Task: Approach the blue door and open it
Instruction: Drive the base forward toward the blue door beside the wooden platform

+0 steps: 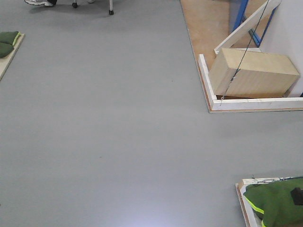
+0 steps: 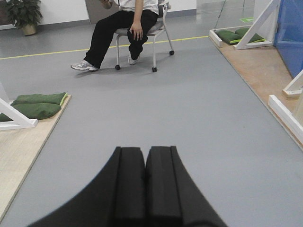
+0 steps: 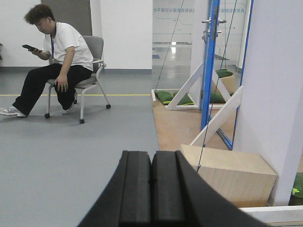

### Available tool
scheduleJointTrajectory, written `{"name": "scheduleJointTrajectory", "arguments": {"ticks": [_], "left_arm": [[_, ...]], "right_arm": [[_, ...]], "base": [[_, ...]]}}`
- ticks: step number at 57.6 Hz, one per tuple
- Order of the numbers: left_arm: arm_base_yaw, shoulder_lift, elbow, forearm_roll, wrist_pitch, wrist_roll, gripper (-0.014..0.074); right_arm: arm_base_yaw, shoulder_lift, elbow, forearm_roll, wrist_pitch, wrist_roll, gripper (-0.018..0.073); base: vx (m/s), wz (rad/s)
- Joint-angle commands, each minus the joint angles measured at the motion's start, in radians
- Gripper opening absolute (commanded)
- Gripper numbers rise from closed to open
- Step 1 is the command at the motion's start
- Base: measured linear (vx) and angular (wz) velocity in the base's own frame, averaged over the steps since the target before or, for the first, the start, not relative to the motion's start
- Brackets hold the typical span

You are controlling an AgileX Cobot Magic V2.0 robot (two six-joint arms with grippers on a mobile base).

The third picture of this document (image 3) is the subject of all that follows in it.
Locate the green sandbag left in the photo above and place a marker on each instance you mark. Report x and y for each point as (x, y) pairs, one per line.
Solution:
(164, 96)

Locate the light wooden box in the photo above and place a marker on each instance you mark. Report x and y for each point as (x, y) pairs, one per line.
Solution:
(244, 179)

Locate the seated person white shirt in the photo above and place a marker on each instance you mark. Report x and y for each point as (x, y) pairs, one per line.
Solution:
(72, 63)

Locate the white wall panel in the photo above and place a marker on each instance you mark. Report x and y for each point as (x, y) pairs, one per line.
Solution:
(270, 117)

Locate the blue door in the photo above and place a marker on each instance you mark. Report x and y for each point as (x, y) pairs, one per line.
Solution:
(208, 66)

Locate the silver door thumb lock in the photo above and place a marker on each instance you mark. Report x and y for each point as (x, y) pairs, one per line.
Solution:
(207, 32)

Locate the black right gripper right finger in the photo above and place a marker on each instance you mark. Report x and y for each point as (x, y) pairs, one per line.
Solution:
(181, 198)

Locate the green sandbag behind door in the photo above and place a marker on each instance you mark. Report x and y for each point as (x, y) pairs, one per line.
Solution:
(223, 73)

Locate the silver door handle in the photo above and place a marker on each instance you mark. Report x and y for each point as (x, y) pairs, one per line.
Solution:
(209, 21)

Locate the white near diagonal brace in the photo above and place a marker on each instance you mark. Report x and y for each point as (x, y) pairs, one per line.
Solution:
(220, 117)

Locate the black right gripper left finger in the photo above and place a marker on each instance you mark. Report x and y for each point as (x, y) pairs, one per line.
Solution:
(125, 201)

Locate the black smartphone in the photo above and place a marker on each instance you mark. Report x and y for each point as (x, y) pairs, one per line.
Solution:
(30, 48)

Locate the wooden base platform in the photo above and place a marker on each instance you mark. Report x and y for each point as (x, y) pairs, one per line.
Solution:
(176, 127)

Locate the green sandbag right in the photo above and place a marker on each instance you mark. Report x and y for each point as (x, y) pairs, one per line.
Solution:
(186, 100)

